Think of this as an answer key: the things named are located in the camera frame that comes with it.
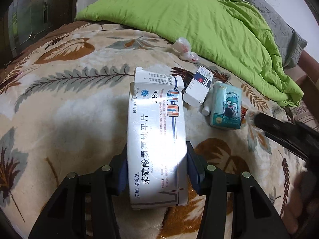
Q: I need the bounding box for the white medicine box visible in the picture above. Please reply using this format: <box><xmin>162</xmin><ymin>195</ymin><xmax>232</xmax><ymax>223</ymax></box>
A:
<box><xmin>127</xmin><ymin>67</ymin><xmax>188</xmax><ymax>209</ymax></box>

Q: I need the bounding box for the red snack bag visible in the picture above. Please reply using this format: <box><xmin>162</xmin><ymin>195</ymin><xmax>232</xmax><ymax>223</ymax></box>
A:
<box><xmin>241</xmin><ymin>106</ymin><xmax>248</xmax><ymax>124</ymax></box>

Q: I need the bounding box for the person's right hand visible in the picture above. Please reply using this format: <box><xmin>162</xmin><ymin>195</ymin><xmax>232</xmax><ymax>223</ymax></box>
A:
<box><xmin>282</xmin><ymin>171</ymin><xmax>310</xmax><ymax>235</ymax></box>

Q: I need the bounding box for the brown wooden headboard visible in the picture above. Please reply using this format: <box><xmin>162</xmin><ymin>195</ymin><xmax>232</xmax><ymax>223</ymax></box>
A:
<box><xmin>284</xmin><ymin>50</ymin><xmax>318</xmax><ymax>118</ymax></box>

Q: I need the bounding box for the teal cartoon tissue pack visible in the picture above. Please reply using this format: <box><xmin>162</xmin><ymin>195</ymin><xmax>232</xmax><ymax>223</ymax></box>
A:
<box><xmin>210</xmin><ymin>81</ymin><xmax>242</xmax><ymax>129</ymax></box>

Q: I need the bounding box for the small white blue box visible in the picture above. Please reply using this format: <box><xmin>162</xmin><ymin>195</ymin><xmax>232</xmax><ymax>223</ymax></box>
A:
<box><xmin>183</xmin><ymin>65</ymin><xmax>214</xmax><ymax>107</ymax></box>

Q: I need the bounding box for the grey pillow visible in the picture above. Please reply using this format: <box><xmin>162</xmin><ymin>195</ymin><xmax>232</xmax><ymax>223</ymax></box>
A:
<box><xmin>245</xmin><ymin>0</ymin><xmax>308</xmax><ymax>69</ymax></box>

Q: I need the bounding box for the crumpled clear plastic wrapper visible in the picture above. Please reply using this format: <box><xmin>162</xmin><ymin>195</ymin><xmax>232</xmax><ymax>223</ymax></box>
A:
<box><xmin>171</xmin><ymin>37</ymin><xmax>199</xmax><ymax>63</ymax></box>

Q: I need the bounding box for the green quilt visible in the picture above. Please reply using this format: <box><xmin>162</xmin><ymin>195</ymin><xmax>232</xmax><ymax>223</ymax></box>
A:
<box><xmin>76</xmin><ymin>0</ymin><xmax>303</xmax><ymax>107</ymax></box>

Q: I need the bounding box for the wooden door with glass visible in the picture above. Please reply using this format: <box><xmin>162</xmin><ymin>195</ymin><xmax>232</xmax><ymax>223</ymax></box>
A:
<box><xmin>1</xmin><ymin>0</ymin><xmax>76</xmax><ymax>69</ymax></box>

